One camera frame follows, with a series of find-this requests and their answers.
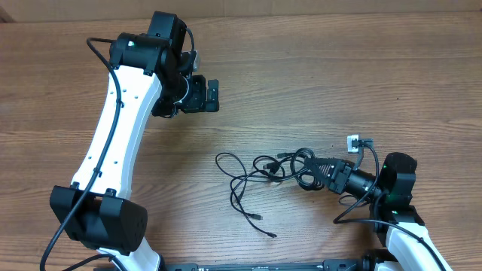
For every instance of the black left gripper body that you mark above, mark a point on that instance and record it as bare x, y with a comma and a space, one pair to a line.
194, 100

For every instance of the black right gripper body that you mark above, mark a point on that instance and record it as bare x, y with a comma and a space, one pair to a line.
341, 176

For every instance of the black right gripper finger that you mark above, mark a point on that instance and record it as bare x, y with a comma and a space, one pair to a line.
323, 176
321, 162

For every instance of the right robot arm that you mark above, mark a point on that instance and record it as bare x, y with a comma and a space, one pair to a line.
384, 201

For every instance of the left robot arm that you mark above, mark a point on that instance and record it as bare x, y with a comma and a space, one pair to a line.
150, 74

